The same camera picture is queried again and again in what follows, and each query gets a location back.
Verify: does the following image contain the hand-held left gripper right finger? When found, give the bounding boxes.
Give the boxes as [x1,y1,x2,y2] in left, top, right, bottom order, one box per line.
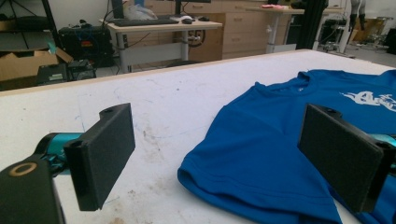
[297,103,396,214]

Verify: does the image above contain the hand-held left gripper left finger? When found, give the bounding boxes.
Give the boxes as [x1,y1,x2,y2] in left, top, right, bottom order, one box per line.
[64,103,136,212]

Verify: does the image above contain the blue t-shirt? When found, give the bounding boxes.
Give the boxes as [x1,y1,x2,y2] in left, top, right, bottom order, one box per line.
[177,68,396,224]

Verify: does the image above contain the light wooden table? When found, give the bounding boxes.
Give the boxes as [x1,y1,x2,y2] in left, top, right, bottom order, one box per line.
[0,48,396,97]

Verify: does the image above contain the white table mat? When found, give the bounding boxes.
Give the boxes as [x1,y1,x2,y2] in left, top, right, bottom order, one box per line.
[0,49,396,224]

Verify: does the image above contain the black computer tower with label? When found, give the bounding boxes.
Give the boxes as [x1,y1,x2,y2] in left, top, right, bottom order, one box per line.
[36,63,69,86]

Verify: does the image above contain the black equipment case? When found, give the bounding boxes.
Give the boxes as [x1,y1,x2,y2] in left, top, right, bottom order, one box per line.
[58,25,116,68]

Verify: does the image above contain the black equipment cart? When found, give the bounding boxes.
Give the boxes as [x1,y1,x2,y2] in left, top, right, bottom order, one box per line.
[318,18,344,52]

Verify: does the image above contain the open cardboard box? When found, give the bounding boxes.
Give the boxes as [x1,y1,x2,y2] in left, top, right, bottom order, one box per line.
[0,48,74,82]

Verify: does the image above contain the white-legged standing desk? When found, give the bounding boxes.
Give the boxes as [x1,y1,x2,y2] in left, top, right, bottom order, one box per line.
[246,6,344,54]

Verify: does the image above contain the grey hanging device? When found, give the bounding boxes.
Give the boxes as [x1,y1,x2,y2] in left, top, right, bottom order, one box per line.
[348,0,368,32]

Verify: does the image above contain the black keyboard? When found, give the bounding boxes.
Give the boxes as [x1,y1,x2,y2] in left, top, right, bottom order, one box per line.
[112,18,180,28]

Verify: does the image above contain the black monitor stand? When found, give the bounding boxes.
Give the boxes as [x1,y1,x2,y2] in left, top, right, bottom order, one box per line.
[110,0,125,20]

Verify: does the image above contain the clear plastic bag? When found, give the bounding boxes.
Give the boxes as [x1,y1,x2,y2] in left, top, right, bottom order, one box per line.
[124,3,158,21]

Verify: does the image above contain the black metal shelf rack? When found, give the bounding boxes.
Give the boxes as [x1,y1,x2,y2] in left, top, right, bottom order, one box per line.
[0,0,62,52]

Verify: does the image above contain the wooden drawer cabinet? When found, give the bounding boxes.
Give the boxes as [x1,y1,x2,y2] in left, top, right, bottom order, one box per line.
[144,0,300,61]

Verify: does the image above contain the pink cloth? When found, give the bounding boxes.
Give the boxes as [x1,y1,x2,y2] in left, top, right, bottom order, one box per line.
[261,3,290,10]

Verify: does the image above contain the wooden desk with white legs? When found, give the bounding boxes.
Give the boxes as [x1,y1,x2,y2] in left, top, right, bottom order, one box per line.
[99,18,223,74]

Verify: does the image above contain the black aluminium frame post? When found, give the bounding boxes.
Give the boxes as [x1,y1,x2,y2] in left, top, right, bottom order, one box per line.
[295,0,330,50]

